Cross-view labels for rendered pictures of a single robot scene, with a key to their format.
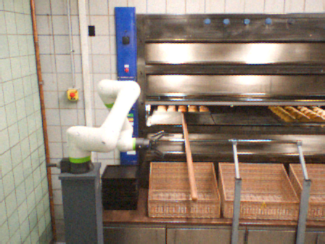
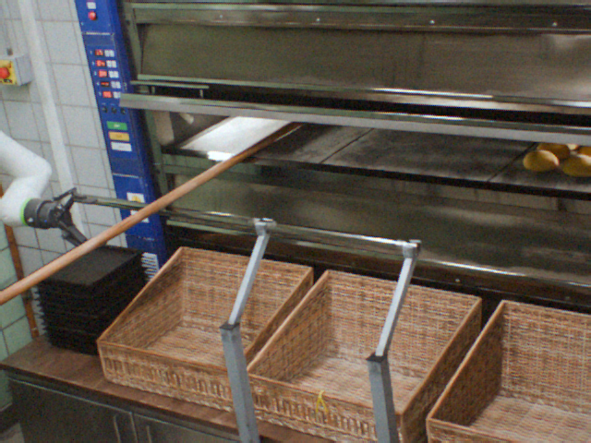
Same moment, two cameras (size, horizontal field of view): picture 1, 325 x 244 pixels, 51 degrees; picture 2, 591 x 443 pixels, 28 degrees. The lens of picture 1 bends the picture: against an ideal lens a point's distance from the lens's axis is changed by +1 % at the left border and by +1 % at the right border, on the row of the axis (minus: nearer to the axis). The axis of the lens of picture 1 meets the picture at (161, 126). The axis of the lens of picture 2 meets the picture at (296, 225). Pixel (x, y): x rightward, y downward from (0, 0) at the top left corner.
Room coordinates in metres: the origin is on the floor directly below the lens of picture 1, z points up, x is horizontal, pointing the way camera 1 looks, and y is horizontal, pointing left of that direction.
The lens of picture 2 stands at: (0.00, -2.46, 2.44)
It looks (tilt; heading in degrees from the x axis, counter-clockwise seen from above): 23 degrees down; 37
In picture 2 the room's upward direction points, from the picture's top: 9 degrees counter-clockwise
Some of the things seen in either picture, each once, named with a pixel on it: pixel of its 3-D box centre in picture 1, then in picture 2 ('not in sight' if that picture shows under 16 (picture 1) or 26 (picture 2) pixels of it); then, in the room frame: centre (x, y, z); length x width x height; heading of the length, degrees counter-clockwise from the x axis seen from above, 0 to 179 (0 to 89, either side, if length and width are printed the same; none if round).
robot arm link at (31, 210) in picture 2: (140, 144); (42, 213); (2.26, 0.15, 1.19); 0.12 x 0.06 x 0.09; 178
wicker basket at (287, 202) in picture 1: (254, 189); (364, 357); (2.52, -0.76, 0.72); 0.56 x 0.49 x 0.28; 87
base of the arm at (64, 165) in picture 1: (70, 164); not in sight; (1.78, 0.52, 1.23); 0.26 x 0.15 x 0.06; 92
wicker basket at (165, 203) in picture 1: (182, 188); (208, 324); (2.54, -0.17, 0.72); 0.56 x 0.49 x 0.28; 89
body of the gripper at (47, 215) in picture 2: (150, 144); (58, 216); (2.25, 0.08, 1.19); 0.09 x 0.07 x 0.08; 88
